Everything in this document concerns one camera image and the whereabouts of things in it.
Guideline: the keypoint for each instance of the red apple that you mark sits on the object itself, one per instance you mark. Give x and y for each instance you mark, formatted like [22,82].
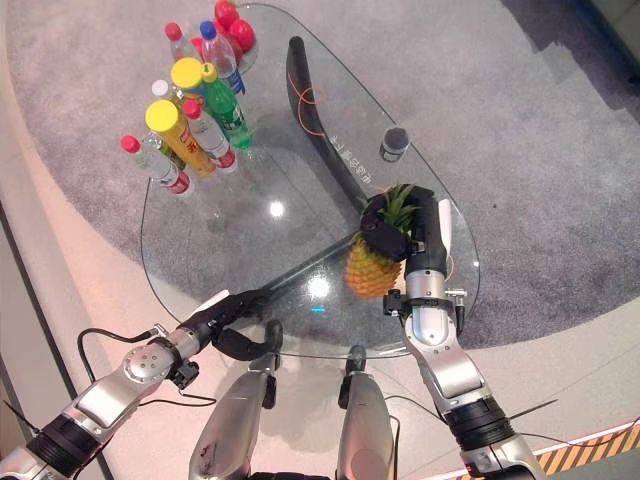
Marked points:
[226,11]
[242,31]

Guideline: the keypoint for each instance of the yellow toy pineapple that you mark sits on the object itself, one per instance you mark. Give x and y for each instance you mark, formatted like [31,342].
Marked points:
[370,275]

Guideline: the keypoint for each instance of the yellow chips can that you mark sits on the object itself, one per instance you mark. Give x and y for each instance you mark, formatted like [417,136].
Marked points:
[182,142]

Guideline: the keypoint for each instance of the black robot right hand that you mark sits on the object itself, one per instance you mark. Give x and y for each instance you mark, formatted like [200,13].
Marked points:
[430,235]

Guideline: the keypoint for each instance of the silver robot left leg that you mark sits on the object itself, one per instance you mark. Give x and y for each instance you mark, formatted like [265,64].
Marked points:
[230,420]

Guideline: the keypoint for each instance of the yellow black hazard tape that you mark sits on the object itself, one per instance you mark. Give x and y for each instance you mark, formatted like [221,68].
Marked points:
[585,445]

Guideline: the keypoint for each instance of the blue cap water bottle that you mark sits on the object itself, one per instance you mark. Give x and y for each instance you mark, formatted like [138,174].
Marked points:
[220,52]

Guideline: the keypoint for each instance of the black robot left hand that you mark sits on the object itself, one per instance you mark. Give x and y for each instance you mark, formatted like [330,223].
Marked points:
[235,305]

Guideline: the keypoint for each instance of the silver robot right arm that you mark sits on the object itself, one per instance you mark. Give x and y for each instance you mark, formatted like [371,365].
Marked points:
[450,370]

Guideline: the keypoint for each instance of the red cap water bottle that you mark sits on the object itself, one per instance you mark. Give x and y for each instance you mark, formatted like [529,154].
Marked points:
[212,140]
[157,167]
[177,42]

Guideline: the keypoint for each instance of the green soda bottle yellow cap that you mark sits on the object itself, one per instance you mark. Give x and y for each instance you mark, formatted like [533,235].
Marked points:
[227,112]

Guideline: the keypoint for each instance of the silver robot leg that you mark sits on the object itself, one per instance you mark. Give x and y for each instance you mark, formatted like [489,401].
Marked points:
[362,415]
[230,420]

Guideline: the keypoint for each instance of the clear plastic bottle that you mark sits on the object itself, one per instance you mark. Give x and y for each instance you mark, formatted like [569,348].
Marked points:
[154,144]

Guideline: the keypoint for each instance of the black curved table base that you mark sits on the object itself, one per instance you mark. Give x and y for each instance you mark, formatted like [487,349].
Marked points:
[301,75]

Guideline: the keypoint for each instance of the white cap clear bottle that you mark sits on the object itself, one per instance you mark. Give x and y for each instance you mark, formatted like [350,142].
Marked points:
[160,88]

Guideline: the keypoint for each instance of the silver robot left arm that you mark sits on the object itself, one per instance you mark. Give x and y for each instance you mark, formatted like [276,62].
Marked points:
[105,390]

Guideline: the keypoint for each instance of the silver robot right leg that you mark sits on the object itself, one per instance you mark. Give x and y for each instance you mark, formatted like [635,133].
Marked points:
[362,415]

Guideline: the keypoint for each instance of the grey rug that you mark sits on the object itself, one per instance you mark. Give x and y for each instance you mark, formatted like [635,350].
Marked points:
[500,125]

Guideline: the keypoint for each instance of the small black jar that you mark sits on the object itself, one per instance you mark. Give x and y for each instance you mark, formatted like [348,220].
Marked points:
[394,145]

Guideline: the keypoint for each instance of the yellow lid can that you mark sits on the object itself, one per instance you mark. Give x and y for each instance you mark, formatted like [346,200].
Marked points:
[186,74]

